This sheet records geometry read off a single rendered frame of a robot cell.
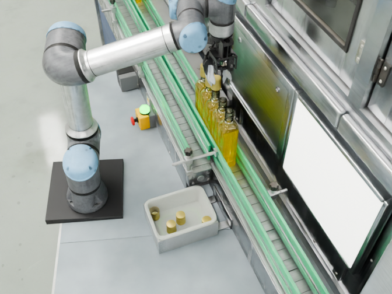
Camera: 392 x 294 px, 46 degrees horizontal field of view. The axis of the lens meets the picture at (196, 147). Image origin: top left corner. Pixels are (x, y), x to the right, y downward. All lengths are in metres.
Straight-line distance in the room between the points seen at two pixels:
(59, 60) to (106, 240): 0.68
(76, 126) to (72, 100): 0.12
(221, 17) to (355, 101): 0.46
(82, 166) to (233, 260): 0.61
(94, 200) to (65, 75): 0.57
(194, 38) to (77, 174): 0.65
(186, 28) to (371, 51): 0.46
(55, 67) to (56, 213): 0.63
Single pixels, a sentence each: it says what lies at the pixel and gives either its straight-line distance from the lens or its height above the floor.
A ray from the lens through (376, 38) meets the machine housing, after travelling 1.09.
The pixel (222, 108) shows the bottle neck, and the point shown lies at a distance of 1.60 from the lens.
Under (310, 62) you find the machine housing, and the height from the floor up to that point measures 1.41.
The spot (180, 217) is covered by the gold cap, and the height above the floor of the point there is 0.81.
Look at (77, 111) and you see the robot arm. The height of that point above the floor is 1.13.
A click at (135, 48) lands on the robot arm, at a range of 1.29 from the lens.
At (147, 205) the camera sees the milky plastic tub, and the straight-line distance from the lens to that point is 1.67.
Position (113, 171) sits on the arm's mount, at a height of 0.77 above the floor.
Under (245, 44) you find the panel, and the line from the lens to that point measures 1.64.
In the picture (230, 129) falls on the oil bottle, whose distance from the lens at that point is 1.57.
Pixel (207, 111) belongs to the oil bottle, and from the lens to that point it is 1.68.
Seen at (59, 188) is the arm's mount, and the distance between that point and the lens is 1.86.
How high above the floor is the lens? 2.19
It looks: 47 degrees down
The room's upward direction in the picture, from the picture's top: straight up
